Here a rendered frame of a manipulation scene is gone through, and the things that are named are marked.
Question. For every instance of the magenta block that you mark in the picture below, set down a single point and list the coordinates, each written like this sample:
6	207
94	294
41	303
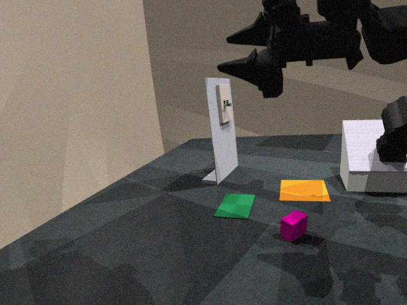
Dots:
293	225

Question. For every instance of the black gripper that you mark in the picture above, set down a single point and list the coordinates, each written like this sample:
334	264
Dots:
264	69

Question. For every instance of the grey panel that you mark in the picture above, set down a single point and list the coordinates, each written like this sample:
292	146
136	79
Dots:
222	130

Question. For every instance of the green flat rectangular mat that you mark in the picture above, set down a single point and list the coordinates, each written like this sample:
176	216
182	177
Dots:
236	206

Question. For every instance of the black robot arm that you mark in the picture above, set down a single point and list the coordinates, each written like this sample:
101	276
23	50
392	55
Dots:
384	31

